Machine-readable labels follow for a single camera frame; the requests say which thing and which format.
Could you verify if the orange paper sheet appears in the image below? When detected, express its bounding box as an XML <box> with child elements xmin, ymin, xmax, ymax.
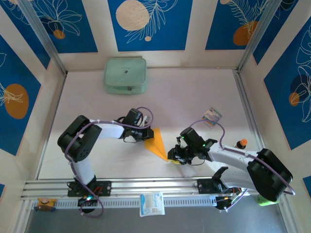
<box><xmin>144</xmin><ymin>128</ymin><xmax>169</xmax><ymax>162</ymax></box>

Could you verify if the small blue green packet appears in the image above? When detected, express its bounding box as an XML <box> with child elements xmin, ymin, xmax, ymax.
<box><xmin>201</xmin><ymin>107</ymin><xmax>223</xmax><ymax>128</ymax></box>

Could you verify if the white wipes packet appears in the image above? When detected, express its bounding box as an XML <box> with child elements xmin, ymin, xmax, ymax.
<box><xmin>139</xmin><ymin>191</ymin><xmax>166</xmax><ymax>217</ymax></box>

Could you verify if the black controller board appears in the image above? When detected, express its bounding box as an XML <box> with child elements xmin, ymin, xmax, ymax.
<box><xmin>215</xmin><ymin>195</ymin><xmax>238</xmax><ymax>211</ymax></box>
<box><xmin>77</xmin><ymin>195</ymin><xmax>98</xmax><ymax>214</ymax></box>

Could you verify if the mint green zip pouch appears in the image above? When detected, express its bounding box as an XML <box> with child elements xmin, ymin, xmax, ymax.
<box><xmin>103</xmin><ymin>58</ymin><xmax>148</xmax><ymax>95</ymax></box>

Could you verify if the green can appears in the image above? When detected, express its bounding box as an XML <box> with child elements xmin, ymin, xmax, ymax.
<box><xmin>255</xmin><ymin>194</ymin><xmax>275</xmax><ymax>207</ymax></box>

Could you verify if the small yellow blue toy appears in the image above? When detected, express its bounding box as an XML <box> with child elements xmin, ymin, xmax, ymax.
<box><xmin>34</xmin><ymin>198</ymin><xmax>57</xmax><ymax>212</ymax></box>

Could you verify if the long aluminium base rail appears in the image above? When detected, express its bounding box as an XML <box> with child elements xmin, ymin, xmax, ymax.
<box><xmin>20</xmin><ymin>174</ymin><xmax>288</xmax><ymax>199</ymax></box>

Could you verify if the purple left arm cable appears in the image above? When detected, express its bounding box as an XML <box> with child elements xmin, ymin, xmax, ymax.
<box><xmin>63</xmin><ymin>106</ymin><xmax>154</xmax><ymax>218</ymax></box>

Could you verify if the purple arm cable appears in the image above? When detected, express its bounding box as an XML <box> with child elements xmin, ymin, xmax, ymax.
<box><xmin>188</xmin><ymin>119</ymin><xmax>296</xmax><ymax>213</ymax></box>
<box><xmin>63</xmin><ymin>106</ymin><xmax>154</xmax><ymax>218</ymax></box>

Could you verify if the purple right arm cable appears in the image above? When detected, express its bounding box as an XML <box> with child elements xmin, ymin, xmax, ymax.
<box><xmin>188</xmin><ymin>119</ymin><xmax>296</xmax><ymax>213</ymax></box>

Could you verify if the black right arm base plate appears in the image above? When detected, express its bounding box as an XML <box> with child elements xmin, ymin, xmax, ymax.
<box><xmin>197</xmin><ymin>178</ymin><xmax>234</xmax><ymax>195</ymax></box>

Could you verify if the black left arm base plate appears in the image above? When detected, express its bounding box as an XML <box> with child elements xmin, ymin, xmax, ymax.
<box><xmin>67</xmin><ymin>181</ymin><xmax>112</xmax><ymax>197</ymax></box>

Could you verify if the white slotted cable duct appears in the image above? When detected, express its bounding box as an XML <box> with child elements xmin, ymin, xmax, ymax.
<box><xmin>31</xmin><ymin>196</ymin><xmax>217</xmax><ymax>211</ymax></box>

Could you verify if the aluminium side rail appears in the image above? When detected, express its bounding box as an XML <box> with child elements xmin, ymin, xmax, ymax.
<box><xmin>35</xmin><ymin>72</ymin><xmax>68</xmax><ymax>180</ymax></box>
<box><xmin>234</xmin><ymin>69</ymin><xmax>272</xmax><ymax>174</ymax></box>

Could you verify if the aluminium frame post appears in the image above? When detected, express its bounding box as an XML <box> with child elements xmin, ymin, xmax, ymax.
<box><xmin>18</xmin><ymin>0</ymin><xmax>68</xmax><ymax>75</ymax></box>
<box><xmin>237</xmin><ymin>0</ymin><xmax>285</xmax><ymax>73</ymax></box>

